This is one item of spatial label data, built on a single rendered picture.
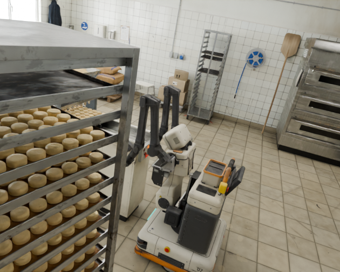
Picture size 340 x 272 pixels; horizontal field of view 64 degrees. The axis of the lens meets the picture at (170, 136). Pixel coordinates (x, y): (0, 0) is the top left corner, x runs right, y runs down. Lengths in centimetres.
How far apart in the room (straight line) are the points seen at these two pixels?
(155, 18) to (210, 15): 122
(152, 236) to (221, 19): 482
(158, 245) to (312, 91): 384
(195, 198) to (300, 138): 369
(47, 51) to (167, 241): 192
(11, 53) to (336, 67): 495
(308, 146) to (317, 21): 235
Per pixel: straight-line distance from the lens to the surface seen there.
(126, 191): 262
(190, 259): 233
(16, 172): 79
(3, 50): 64
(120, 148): 99
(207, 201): 200
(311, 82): 519
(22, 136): 75
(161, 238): 237
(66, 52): 72
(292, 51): 607
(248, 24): 612
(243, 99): 626
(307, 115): 533
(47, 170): 94
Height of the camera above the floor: 192
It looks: 23 degrees down
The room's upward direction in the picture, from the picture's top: 11 degrees clockwise
